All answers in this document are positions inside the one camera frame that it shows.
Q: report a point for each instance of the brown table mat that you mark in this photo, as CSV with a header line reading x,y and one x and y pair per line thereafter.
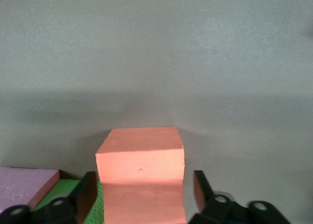
x,y
156,62

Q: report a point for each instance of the orange foam block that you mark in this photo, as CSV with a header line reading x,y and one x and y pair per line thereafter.
x,y
141,165

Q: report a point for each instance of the pink foam block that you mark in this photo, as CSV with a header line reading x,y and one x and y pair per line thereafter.
x,y
22,185

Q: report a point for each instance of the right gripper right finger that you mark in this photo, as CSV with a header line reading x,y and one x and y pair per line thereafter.
x,y
220,209

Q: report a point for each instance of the green foam block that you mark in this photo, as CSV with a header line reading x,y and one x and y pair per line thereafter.
x,y
62,188

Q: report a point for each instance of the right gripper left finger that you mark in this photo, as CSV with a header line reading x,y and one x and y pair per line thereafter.
x,y
61,209

